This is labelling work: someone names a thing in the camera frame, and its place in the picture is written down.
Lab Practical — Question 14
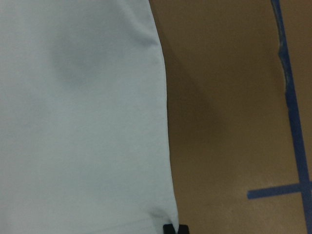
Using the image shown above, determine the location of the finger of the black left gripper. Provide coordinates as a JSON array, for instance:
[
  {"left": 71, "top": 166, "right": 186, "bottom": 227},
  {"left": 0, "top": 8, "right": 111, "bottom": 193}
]
[
  {"left": 163, "top": 224, "right": 176, "bottom": 234},
  {"left": 177, "top": 224, "right": 189, "bottom": 234}
]

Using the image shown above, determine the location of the light blue t-shirt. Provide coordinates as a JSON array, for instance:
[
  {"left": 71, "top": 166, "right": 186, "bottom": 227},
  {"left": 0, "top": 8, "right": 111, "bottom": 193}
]
[{"left": 0, "top": 0, "right": 179, "bottom": 234}]

